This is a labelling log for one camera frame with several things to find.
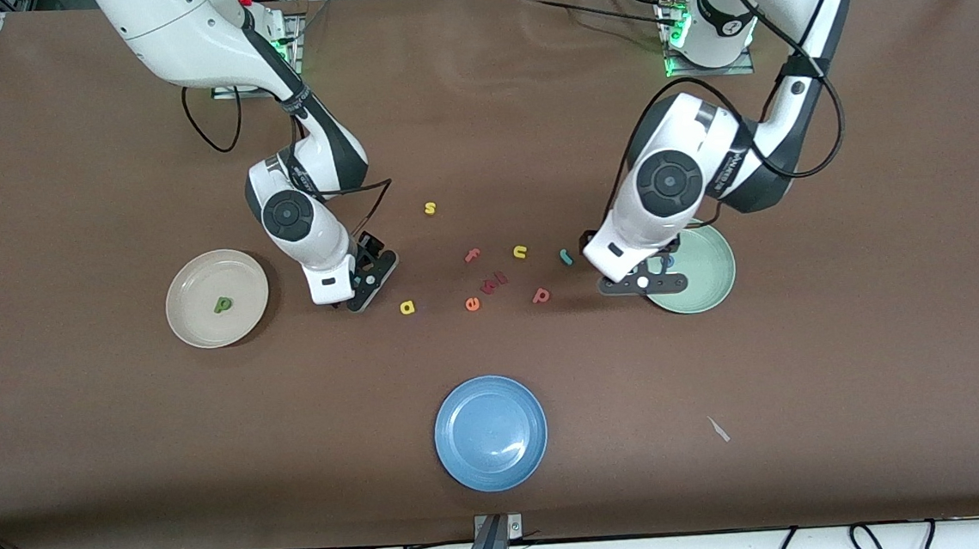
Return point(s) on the orange letter e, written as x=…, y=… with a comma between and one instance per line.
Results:
x=472, y=304

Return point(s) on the light green plate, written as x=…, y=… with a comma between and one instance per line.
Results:
x=705, y=281

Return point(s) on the dark red letter i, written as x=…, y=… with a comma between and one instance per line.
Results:
x=501, y=279

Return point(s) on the beige brown plate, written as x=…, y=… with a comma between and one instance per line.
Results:
x=197, y=286

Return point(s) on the pink letter p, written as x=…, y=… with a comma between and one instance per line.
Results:
x=541, y=295

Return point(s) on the teal letter r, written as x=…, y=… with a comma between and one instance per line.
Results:
x=565, y=257

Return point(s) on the pink letter f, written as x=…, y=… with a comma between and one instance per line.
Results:
x=472, y=255

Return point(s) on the blue letter o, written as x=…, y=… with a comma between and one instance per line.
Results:
x=669, y=261

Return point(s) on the blue plate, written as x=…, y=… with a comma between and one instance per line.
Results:
x=490, y=433

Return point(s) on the green letter p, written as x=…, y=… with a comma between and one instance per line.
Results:
x=223, y=305

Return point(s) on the brown table cloth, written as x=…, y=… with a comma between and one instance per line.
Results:
x=122, y=438

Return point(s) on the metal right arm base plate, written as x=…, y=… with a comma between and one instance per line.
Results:
x=227, y=92

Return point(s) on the small white paper scrap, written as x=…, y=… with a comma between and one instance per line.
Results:
x=718, y=429

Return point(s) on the yellow letter u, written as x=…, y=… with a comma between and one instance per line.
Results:
x=520, y=252

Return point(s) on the dark red letter x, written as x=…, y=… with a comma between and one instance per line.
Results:
x=488, y=288

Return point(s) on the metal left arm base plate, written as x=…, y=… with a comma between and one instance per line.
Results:
x=699, y=73

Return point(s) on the yellow letter a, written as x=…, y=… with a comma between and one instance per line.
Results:
x=406, y=307

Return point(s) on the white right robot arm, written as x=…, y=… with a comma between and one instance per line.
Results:
x=179, y=29

